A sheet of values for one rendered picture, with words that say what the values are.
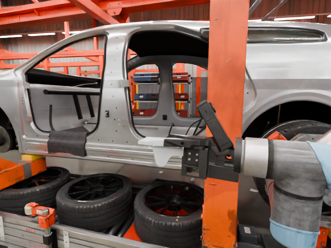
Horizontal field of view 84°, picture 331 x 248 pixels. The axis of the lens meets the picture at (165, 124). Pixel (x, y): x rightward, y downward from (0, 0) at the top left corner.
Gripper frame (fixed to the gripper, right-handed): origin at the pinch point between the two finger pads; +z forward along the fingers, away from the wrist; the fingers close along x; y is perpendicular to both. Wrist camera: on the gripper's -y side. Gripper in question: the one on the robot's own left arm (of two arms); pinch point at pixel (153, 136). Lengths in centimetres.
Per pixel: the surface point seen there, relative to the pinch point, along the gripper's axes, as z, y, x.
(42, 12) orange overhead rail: 399, -225, 219
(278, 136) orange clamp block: -38, 1, 85
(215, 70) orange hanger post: -6, -28, 45
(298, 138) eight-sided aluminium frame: -48, 2, 87
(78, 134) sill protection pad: 125, 13, 88
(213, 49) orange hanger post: -5, -37, 44
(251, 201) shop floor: -32, 94, 225
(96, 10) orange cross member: 201, -168, 178
